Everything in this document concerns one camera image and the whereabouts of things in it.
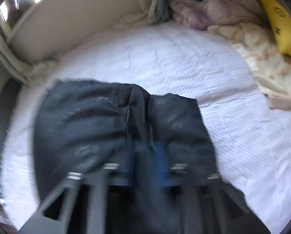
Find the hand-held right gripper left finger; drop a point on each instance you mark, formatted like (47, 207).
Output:
(132, 165)

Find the glass jar with dark contents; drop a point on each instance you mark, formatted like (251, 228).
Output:
(25, 3)
(12, 8)

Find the dark navy padded jacket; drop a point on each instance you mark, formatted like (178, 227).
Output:
(86, 121)

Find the purple floral quilt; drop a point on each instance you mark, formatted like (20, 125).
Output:
(208, 12)

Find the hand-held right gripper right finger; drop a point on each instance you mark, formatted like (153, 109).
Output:
(162, 165)

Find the yellow printed pillow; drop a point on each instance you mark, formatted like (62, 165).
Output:
(282, 29)

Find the cream patterned blanket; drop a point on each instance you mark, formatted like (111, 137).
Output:
(269, 61)

